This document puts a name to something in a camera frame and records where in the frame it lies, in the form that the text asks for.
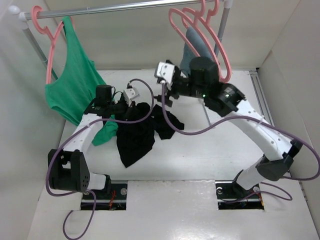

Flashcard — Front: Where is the black t shirt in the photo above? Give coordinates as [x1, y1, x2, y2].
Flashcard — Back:
[116, 104, 175, 168]

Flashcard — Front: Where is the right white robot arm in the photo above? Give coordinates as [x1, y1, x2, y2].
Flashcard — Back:
[154, 56, 303, 197]

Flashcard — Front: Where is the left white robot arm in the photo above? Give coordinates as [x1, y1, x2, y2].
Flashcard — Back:
[48, 85, 140, 199]

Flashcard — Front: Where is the pink hanger with denim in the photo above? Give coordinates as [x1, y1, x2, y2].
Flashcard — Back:
[198, 0, 233, 83]

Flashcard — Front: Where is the pink hanger with tank top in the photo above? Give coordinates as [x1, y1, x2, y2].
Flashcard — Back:
[30, 5, 76, 85]

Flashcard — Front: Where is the green tank top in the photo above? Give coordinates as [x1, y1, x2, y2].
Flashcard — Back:
[44, 16, 120, 147]

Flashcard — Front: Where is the blue denim garment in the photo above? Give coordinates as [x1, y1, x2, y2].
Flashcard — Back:
[179, 27, 216, 77]

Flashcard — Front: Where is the metal clothes rack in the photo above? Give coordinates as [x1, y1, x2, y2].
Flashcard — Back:
[7, 0, 235, 126]

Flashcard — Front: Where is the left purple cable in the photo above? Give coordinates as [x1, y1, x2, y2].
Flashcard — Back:
[46, 78, 155, 240]

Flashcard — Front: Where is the purple cable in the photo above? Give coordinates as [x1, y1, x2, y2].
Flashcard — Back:
[46, 78, 155, 240]
[161, 81, 320, 205]

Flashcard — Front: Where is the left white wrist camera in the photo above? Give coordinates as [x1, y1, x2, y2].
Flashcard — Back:
[123, 87, 140, 105]

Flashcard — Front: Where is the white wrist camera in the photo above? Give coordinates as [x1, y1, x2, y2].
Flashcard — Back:
[154, 61, 175, 85]
[123, 87, 140, 105]

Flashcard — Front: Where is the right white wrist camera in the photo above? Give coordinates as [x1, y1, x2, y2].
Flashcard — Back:
[154, 61, 175, 85]

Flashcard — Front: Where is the aluminium rail right side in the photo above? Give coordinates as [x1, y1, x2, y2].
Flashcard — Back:
[249, 70, 274, 126]

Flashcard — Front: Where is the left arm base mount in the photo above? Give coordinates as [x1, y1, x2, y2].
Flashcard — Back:
[93, 180, 128, 211]

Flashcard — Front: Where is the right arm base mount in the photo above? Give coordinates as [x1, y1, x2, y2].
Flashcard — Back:
[215, 180, 264, 210]

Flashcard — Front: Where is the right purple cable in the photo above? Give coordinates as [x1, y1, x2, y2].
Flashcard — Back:
[161, 81, 320, 205]

